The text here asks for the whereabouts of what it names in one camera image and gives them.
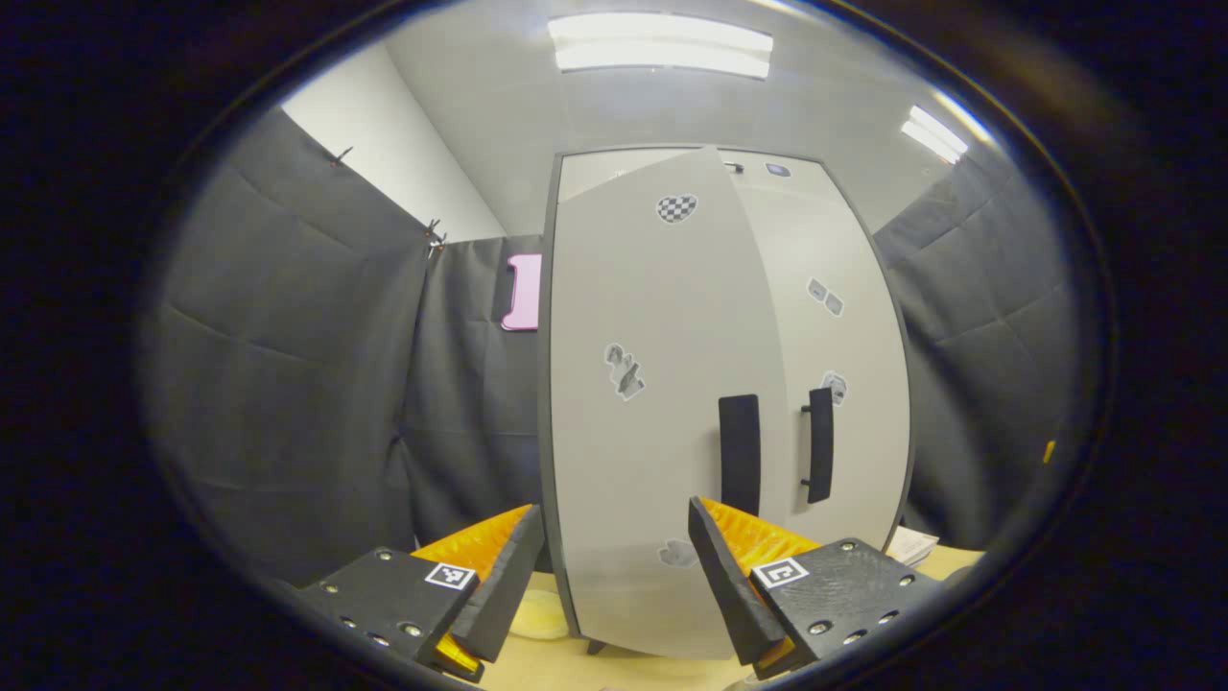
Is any black backdrop cloth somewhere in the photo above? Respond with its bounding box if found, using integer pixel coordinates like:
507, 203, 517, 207
144, 106, 1090, 586

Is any grey door with paired stickers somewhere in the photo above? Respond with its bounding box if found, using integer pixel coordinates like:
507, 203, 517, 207
720, 154, 912, 553

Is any small ceiling light panel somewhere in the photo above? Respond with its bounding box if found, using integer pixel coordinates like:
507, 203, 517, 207
900, 104, 970, 166

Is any grey door with checkered sticker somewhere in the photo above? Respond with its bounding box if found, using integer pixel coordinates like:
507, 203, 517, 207
552, 146, 792, 661

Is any long ceiling light panel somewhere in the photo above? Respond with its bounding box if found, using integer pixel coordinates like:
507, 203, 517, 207
547, 12, 775, 80

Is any grey cabinet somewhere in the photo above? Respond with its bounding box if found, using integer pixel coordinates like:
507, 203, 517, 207
537, 144, 917, 663

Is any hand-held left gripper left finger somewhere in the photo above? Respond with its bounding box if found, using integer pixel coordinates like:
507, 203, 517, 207
295, 504, 546, 684

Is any white booklet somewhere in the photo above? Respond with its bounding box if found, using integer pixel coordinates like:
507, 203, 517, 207
885, 526, 941, 567

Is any round yellow coaster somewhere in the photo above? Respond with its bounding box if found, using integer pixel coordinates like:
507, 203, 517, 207
508, 588, 572, 641

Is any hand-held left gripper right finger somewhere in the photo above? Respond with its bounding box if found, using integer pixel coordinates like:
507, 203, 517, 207
688, 496, 946, 680

